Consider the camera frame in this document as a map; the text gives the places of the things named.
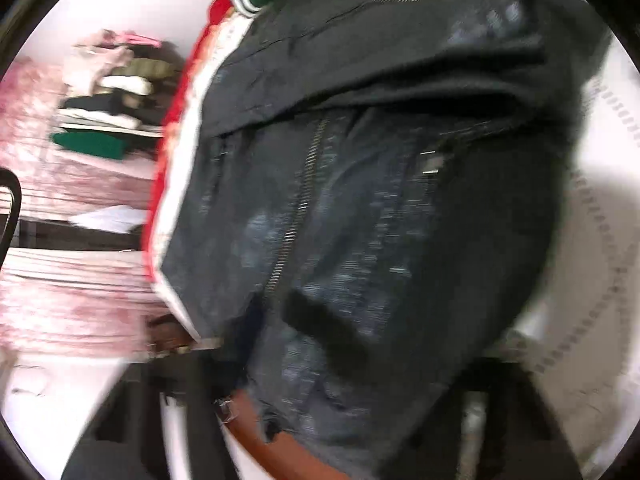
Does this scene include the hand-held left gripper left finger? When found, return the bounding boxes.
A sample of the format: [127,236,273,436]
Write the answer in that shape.
[62,347,248,480]

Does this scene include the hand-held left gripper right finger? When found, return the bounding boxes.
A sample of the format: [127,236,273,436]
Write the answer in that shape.
[412,355,583,480]

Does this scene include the dark denim jacket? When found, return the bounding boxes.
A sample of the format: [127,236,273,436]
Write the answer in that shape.
[159,0,617,480]

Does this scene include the pink clothes pile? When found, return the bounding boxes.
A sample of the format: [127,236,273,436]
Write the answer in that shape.
[72,29,167,92]

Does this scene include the pink patterned blanket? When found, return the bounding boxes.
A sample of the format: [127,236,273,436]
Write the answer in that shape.
[0,57,168,358]

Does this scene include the white paper sheet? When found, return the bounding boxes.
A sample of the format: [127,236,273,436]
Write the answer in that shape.
[69,204,152,236]

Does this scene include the red and white garment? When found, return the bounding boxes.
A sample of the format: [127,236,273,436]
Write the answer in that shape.
[141,0,257,342]

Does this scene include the white patterned bedsheet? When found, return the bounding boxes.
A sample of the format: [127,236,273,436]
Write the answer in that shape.
[492,35,640,480]

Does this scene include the green folded garment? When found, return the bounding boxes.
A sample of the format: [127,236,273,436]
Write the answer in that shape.
[49,129,128,162]

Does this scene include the black folded garment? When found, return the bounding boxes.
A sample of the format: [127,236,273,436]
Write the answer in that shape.
[59,91,173,128]

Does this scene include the white folded garment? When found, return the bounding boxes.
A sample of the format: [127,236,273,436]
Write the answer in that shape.
[96,76,155,97]

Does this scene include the olive folded garment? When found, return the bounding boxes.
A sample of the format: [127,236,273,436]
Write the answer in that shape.
[124,56,183,82]

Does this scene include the brown leather strap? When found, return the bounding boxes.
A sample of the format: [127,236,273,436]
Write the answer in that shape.
[219,389,328,480]

